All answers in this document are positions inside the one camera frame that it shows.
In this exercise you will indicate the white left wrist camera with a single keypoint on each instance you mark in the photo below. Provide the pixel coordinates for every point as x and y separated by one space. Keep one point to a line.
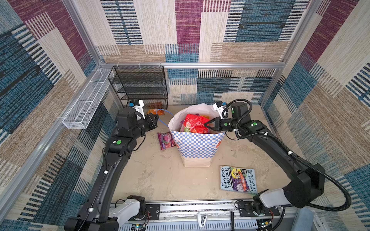
138 105

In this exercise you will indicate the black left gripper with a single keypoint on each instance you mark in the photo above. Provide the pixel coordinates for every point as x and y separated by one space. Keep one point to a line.
151 123

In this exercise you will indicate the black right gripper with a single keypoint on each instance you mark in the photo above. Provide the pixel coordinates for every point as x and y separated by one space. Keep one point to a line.
217 124

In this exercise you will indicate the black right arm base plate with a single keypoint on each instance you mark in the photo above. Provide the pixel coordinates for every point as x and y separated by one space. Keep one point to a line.
249 208

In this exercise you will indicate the treehouse children's book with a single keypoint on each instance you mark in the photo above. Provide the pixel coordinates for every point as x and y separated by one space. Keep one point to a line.
238 179

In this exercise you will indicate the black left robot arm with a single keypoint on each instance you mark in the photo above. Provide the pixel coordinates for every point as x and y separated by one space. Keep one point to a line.
95 214

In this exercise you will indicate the black wire shelf rack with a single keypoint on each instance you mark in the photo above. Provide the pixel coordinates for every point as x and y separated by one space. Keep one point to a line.
147 83

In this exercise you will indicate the orange snack bag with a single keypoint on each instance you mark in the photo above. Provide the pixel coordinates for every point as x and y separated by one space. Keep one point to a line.
156 108

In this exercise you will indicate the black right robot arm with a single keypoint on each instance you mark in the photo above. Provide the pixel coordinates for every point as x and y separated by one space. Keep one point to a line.
306 183

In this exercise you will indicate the purple Fox's candy bag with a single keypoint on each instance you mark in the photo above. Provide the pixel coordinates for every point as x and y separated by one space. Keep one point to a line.
166 140

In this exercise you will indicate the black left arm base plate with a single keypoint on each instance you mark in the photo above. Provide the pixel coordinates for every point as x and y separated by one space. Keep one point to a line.
152 212

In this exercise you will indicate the blue checkered paper bag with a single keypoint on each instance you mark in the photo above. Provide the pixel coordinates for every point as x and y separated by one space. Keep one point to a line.
196 149

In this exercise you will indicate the red candy bag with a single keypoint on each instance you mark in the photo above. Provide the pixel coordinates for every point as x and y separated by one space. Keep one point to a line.
194 124

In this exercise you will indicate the white mesh wall basket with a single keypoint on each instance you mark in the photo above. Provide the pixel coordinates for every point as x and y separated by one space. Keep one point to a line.
83 110

